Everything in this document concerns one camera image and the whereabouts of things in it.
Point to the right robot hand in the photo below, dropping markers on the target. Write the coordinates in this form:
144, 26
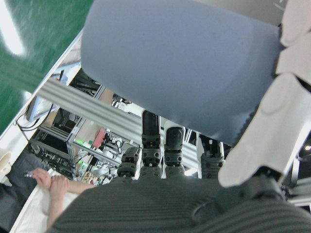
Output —
158, 208

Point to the blue-grey plastic cup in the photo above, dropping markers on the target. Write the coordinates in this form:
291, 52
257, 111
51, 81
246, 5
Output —
182, 68

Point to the person in white shirt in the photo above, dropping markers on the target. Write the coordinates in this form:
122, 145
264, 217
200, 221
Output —
58, 184

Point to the white mug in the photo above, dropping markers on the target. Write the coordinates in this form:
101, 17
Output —
5, 165

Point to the green conveyor belt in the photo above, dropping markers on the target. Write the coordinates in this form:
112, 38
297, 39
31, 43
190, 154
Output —
36, 36

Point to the aluminium profile post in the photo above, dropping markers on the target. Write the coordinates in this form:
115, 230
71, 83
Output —
97, 106

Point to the aluminium conveyor rail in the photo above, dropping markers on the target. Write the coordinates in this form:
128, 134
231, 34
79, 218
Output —
48, 80

